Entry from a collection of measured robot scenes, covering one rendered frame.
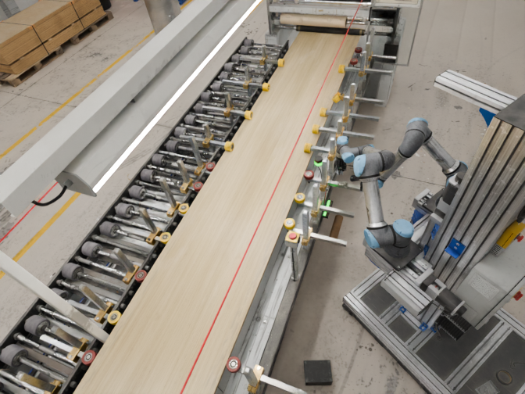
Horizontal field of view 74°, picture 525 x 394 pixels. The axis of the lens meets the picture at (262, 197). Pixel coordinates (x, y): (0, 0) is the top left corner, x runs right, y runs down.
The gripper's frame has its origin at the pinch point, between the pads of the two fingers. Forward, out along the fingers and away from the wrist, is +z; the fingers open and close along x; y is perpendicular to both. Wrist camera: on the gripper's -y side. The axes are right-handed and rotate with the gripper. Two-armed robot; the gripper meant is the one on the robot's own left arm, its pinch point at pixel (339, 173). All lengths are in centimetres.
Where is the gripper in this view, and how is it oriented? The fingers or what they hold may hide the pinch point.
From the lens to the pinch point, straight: 272.3
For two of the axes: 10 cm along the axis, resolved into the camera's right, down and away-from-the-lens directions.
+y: -0.2, 7.6, -6.5
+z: 1.1, 6.5, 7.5
